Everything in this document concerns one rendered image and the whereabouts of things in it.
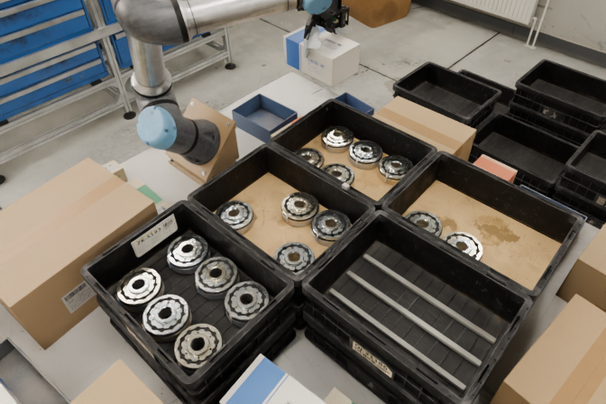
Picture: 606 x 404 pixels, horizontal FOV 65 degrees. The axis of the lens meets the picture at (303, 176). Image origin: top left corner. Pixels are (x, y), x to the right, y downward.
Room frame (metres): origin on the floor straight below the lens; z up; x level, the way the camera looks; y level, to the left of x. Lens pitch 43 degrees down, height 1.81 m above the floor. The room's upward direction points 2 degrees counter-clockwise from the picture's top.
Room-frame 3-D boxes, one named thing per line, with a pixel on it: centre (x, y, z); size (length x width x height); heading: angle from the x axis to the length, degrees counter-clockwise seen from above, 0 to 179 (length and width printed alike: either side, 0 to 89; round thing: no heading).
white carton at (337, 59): (1.30, -0.06, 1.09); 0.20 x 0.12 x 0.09; 44
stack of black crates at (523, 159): (1.56, -0.95, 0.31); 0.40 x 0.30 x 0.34; 44
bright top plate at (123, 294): (0.65, 0.39, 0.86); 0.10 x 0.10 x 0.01
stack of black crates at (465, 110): (1.85, -0.67, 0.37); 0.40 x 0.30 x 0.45; 44
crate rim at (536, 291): (0.78, -0.44, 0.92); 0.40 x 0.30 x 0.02; 47
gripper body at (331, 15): (1.28, -0.09, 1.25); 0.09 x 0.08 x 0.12; 44
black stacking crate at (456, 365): (0.56, -0.23, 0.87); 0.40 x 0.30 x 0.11; 47
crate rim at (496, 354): (0.56, -0.23, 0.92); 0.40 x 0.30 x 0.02; 47
